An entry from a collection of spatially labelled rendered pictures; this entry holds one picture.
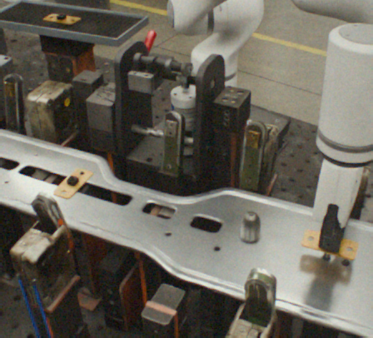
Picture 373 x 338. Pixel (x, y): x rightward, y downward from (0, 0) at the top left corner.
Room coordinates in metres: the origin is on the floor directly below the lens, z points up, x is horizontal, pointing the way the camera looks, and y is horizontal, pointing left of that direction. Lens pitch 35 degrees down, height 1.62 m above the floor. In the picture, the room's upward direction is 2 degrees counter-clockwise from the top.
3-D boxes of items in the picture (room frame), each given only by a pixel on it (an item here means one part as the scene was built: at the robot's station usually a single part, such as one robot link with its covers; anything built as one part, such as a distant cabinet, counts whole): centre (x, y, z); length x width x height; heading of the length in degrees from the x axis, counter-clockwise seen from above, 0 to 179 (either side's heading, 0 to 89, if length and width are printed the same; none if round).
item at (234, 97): (0.87, -0.09, 0.91); 0.07 x 0.05 x 0.42; 154
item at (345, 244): (0.57, -0.21, 1.03); 0.08 x 0.04 x 0.01; 64
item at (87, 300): (0.79, 0.20, 0.84); 0.13 x 0.05 x 0.29; 154
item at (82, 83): (1.01, 0.20, 0.90); 0.05 x 0.05 x 0.40; 64
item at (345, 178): (0.57, -0.21, 1.16); 0.10 x 0.07 x 0.11; 154
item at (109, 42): (1.18, 0.27, 1.16); 0.37 x 0.14 x 0.02; 64
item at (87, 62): (1.18, 0.27, 0.92); 0.10 x 0.08 x 0.45; 64
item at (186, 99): (0.92, 0.03, 0.94); 0.18 x 0.13 x 0.49; 64
